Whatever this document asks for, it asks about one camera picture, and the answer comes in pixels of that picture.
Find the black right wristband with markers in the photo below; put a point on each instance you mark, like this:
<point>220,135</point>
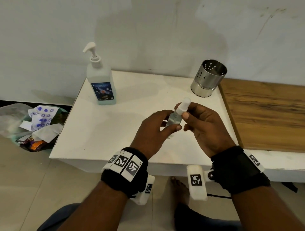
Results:
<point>238,173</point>

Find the wooden board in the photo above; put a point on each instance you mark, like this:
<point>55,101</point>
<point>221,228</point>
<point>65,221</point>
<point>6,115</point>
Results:
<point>269,116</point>

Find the orange wrapper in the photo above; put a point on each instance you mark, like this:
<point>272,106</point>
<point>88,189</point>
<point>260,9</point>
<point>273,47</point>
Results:
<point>37,145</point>

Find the white tissue paper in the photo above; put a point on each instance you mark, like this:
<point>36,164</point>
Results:
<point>47,133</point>

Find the teal waste bin with trash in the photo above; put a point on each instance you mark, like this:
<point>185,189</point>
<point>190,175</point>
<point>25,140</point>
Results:
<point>10,116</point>

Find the person's leg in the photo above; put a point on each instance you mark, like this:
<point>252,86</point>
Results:
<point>202,220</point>
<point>57,219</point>

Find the perforated steel utensil holder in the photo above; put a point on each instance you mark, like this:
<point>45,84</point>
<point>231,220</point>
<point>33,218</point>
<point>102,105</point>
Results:
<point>207,81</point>

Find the person's right leg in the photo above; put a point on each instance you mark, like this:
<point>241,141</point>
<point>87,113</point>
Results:
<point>202,220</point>

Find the person's left leg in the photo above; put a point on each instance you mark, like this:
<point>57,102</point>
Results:
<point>57,219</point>

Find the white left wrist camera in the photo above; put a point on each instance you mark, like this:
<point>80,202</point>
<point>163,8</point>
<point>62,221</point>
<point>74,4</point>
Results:
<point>144,195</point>

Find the white marker cube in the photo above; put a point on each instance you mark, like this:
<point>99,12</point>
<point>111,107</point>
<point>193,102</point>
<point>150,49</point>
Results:
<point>196,180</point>

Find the large white bottle blue label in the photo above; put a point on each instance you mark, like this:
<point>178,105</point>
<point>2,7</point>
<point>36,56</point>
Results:
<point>101,85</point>

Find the small white spray cap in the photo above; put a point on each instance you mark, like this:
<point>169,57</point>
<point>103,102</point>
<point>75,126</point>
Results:
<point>184,104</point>

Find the person's right hand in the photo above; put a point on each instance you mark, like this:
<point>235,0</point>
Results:
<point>209,131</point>

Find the white paper with blue prints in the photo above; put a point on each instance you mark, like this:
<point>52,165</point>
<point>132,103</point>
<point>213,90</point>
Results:
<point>44,116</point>

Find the person's right foot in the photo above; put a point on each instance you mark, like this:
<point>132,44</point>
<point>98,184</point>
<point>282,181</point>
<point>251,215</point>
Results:
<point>180,190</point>

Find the person's left hand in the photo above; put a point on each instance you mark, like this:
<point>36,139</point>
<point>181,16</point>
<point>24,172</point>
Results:
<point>147,138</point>

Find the person's left forearm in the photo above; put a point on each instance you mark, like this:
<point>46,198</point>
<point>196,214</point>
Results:
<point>95,209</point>

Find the person's right forearm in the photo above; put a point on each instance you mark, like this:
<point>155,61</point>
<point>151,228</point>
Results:
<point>264,211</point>

